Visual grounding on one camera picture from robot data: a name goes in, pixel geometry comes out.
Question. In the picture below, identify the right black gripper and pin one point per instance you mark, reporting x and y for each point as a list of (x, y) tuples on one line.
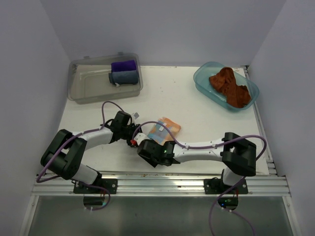
[(152, 162)]

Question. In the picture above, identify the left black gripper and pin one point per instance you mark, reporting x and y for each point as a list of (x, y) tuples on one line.
[(134, 126)]

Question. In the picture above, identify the colourful polka dot towel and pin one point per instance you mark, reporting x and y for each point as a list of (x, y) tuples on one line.
[(159, 134)]

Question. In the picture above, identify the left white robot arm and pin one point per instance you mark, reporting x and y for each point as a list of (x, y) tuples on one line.
[(64, 154)]

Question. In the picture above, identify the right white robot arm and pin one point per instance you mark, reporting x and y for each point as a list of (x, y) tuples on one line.
[(238, 154)]

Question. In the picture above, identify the grey transparent plastic bin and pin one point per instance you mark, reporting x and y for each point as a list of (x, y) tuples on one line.
[(88, 80)]

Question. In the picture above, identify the grey-blue rolled towel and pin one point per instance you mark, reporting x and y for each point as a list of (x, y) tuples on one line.
[(123, 78)]

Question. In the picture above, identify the purple rolled towel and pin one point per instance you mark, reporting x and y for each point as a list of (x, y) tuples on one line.
[(129, 65)]

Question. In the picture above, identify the teal transparent plastic bin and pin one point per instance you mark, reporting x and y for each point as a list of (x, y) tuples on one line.
[(202, 83)]

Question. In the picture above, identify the brown crumpled towel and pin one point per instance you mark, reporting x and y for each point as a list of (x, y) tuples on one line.
[(225, 82)]

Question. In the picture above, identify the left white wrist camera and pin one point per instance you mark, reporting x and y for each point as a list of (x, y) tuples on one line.
[(135, 115)]

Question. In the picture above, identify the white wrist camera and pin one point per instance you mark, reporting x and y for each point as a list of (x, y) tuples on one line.
[(135, 115), (138, 139)]

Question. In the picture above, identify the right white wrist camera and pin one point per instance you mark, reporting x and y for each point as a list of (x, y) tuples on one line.
[(138, 139)]

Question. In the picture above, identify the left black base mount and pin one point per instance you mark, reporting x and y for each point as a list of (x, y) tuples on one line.
[(101, 185)]

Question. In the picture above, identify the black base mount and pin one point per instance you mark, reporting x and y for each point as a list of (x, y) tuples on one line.
[(101, 185), (216, 186)]

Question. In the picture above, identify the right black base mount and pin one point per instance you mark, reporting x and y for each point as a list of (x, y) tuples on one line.
[(216, 186)]

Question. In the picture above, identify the aluminium mounting rail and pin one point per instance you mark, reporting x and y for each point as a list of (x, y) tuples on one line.
[(170, 185)]

